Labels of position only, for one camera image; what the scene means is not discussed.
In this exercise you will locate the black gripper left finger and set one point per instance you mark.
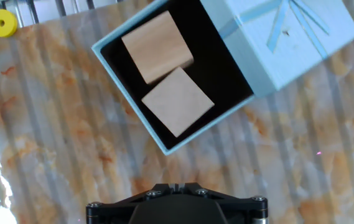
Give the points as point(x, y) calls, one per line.
point(108, 211)

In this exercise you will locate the light blue gift box base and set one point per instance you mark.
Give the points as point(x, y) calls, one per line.
point(226, 77)

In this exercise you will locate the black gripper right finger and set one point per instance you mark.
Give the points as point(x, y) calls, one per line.
point(245, 211)

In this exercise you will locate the large wooden cube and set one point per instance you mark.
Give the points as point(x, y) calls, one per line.
point(178, 101)
point(157, 46)

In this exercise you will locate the orange marble pattern mat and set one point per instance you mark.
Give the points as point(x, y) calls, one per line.
point(71, 124)

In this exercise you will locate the light blue lid with bow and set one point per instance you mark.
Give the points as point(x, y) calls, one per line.
point(288, 46)

